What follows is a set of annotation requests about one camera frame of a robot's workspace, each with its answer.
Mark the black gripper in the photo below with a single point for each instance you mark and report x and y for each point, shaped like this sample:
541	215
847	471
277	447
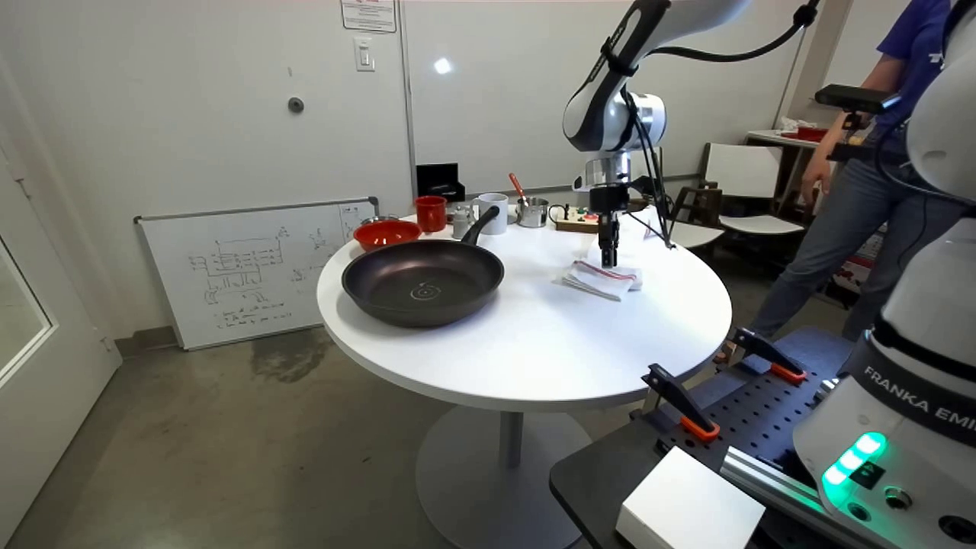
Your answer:
608	207

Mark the white towel with red stripes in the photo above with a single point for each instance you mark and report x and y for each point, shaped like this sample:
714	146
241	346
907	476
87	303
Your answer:
600	280

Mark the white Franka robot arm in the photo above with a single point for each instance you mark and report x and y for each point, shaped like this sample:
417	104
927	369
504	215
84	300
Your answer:
918	306

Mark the small steel pot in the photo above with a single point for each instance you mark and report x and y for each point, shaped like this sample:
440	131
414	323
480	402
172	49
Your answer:
532	215

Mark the white chair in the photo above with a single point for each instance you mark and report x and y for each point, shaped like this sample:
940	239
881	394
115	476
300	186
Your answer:
697	232
743	168

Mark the white mug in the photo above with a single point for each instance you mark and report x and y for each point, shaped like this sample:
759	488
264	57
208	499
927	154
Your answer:
496	203

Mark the steel cup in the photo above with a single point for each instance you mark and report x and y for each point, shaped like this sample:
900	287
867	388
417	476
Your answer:
461	218

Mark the red cup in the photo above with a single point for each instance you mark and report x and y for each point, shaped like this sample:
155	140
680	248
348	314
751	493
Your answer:
432	215

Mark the black frying pan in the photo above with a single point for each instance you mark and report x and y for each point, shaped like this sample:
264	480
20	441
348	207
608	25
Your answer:
423	284

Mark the background desk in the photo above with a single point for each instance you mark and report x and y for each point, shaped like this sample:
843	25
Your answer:
781	139

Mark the red bowl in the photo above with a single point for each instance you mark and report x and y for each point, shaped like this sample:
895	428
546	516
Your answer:
386	232

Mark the person in blue shirt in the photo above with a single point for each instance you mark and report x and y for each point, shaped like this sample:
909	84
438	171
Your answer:
843	232

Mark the white box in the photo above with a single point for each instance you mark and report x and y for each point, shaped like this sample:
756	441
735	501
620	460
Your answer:
690	506

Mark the black flat panel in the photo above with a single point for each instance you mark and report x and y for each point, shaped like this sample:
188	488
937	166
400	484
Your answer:
843	96

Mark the whiteboard with drawings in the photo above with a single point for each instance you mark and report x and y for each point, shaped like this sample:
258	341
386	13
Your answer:
255	274

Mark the black wall holder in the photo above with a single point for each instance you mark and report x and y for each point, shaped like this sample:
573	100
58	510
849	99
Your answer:
440	185

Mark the white table pedestal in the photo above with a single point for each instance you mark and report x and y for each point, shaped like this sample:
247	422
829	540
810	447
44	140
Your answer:
478	476

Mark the aluminium rail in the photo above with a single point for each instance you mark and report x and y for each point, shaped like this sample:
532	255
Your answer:
765	474

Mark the white light switch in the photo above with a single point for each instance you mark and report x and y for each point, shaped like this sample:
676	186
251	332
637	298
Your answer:
365	57

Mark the white wall sign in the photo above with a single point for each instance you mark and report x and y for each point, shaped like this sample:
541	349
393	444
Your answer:
367	13

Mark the round dark wall fitting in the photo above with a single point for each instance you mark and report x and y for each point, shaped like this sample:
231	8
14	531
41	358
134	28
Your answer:
294	104

